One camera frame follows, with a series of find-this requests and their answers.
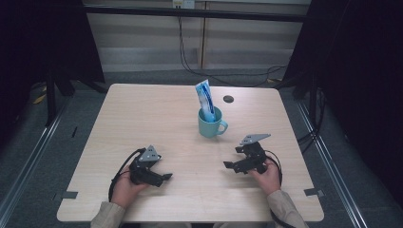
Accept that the teal mug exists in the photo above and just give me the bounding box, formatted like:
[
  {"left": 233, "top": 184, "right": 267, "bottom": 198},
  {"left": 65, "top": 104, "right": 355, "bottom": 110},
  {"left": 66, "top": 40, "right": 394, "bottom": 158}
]
[{"left": 197, "top": 105, "right": 229, "bottom": 140}]

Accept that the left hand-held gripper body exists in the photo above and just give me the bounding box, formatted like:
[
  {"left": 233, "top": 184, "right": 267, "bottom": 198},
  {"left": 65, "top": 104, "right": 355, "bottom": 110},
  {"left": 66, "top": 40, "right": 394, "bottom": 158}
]
[{"left": 128, "top": 144, "right": 164, "bottom": 188}]

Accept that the black floor cable bundle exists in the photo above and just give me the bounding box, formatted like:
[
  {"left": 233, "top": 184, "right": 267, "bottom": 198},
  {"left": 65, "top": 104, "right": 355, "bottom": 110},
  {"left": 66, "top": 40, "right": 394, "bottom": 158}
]
[{"left": 297, "top": 87, "right": 328, "bottom": 154}]

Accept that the black wall cable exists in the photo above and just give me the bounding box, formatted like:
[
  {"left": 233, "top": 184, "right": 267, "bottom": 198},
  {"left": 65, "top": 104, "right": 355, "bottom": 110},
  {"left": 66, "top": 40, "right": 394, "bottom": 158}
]
[{"left": 177, "top": 15, "right": 288, "bottom": 88}]

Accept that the grey tape strip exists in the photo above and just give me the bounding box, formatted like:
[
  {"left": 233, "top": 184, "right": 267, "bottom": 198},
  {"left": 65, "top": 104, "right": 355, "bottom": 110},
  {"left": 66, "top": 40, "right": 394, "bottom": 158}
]
[{"left": 303, "top": 187, "right": 325, "bottom": 198}]

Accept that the black horizontal bar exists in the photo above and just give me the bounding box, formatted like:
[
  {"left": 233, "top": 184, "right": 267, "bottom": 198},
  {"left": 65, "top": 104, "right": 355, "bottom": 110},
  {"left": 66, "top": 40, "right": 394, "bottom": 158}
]
[{"left": 83, "top": 5, "right": 308, "bottom": 24}]

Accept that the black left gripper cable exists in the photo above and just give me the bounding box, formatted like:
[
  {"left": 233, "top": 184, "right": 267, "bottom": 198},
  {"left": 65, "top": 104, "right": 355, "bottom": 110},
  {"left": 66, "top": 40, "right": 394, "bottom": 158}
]
[{"left": 107, "top": 147, "right": 147, "bottom": 203}]

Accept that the white wall socket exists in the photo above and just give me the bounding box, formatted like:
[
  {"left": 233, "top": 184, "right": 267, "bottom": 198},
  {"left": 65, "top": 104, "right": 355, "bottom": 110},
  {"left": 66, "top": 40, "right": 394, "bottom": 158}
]
[{"left": 171, "top": 0, "right": 196, "bottom": 10}]

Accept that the metal floor rail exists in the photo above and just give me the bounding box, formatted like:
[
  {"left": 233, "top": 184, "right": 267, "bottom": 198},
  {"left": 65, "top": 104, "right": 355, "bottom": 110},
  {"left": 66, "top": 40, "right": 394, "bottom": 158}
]
[
  {"left": 296, "top": 100, "right": 369, "bottom": 228},
  {"left": 0, "top": 94, "right": 70, "bottom": 220}
]

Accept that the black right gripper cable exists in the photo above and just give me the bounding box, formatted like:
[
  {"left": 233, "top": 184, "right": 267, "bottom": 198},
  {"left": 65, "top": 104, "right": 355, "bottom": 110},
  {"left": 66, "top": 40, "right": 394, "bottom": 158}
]
[{"left": 263, "top": 149, "right": 297, "bottom": 228}]

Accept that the person's right hand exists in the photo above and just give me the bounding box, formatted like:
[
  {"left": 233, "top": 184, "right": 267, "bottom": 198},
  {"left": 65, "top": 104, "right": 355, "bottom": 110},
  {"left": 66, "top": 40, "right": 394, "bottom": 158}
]
[{"left": 248, "top": 158, "right": 282, "bottom": 197}]

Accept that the black metal stand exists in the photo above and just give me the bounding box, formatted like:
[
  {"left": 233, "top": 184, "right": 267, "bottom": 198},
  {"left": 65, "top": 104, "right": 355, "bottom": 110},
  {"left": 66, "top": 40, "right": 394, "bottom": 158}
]
[{"left": 45, "top": 67, "right": 76, "bottom": 128}]

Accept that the person's left hand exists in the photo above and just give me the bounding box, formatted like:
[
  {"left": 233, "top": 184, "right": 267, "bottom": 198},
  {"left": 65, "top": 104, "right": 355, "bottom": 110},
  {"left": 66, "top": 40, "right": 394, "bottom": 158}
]
[{"left": 110, "top": 173, "right": 150, "bottom": 210}]

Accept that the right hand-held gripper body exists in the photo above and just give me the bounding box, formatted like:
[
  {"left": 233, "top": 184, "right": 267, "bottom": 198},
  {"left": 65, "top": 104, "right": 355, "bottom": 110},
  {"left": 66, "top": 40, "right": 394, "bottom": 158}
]
[{"left": 234, "top": 133, "right": 272, "bottom": 176}]

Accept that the blue white toothpaste tube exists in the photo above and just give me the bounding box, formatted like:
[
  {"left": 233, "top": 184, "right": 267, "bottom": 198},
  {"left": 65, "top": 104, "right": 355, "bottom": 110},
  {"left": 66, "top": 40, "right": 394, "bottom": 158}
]
[{"left": 194, "top": 78, "right": 218, "bottom": 124}]

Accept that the yellow floor tape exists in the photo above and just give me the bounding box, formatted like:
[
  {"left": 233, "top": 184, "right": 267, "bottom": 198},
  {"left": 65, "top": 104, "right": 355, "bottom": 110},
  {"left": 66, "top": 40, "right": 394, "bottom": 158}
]
[{"left": 31, "top": 86, "right": 48, "bottom": 105}]

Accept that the black curtain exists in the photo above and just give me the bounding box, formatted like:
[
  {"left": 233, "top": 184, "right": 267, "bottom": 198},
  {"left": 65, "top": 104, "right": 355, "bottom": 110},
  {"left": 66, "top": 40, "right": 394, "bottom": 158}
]
[
  {"left": 280, "top": 0, "right": 403, "bottom": 208},
  {"left": 0, "top": 0, "right": 106, "bottom": 151}
]

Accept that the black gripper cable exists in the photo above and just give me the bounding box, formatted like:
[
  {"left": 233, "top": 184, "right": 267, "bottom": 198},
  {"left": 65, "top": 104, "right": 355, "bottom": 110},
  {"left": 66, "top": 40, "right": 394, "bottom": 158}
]
[
  {"left": 263, "top": 149, "right": 297, "bottom": 228},
  {"left": 107, "top": 147, "right": 147, "bottom": 203}
]

